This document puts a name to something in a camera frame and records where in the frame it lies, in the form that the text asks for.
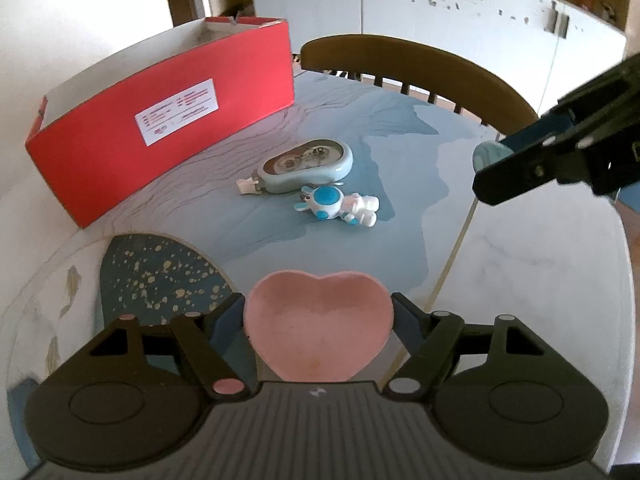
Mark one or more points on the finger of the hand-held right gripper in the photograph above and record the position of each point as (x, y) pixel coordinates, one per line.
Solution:
(515, 177)
(535, 135)

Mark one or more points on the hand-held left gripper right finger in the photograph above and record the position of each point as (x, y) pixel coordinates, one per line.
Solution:
(407, 321)

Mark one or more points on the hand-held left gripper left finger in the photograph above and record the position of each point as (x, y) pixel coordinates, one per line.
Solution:
(229, 316)

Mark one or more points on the light blue round item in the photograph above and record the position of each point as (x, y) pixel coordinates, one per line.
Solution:
(489, 156)

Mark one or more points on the pink heart-shaped dish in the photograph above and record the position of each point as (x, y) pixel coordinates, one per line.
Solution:
(320, 325)

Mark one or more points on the red cardboard box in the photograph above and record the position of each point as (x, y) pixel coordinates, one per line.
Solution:
(150, 110)

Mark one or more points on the wooden chair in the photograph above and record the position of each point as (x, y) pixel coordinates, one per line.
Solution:
(425, 67)

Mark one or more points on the white cabinet with stickers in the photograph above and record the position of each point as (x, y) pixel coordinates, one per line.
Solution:
(475, 20)

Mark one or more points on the white blue astronaut toy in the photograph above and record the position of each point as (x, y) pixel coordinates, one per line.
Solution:
(335, 205)

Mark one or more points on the blue correction tape dispenser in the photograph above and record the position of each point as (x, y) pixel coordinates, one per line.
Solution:
(305, 165)

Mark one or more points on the plain white cabinet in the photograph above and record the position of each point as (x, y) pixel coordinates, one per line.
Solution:
(305, 0)

